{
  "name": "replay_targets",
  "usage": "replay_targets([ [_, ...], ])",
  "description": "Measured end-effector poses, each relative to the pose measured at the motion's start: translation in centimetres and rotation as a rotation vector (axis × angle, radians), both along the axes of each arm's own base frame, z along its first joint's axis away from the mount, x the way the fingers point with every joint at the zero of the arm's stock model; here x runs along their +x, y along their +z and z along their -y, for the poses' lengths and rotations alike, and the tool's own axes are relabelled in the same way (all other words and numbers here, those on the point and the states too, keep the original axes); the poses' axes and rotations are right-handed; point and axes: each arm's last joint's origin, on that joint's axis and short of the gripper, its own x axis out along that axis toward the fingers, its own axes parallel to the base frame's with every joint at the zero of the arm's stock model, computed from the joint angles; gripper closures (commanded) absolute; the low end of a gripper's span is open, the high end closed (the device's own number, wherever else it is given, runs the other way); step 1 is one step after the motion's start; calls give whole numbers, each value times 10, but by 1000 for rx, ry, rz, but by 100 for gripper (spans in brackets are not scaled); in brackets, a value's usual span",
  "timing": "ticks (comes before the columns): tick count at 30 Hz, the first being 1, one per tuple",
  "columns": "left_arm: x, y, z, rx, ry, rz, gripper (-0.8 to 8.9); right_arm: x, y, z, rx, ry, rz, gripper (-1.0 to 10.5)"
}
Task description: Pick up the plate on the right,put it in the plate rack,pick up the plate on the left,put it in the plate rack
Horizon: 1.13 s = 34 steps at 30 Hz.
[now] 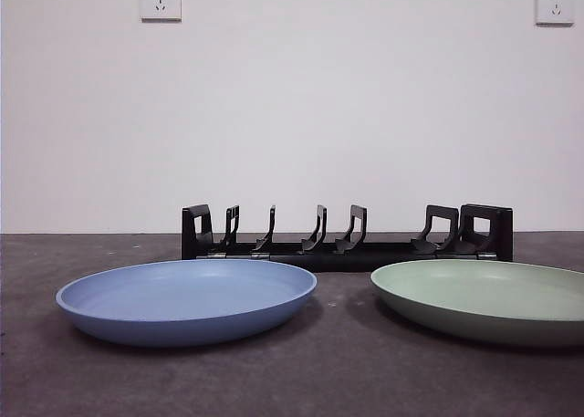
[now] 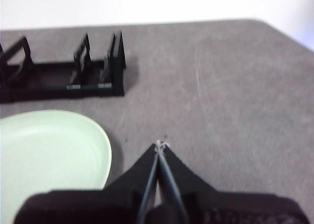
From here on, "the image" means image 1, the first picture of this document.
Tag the green round plate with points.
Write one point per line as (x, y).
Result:
(493, 298)

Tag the white wall socket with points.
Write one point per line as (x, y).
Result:
(554, 5)
(160, 2)

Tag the black plate rack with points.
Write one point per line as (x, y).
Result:
(347, 259)

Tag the blue round plate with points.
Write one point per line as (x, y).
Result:
(182, 298)

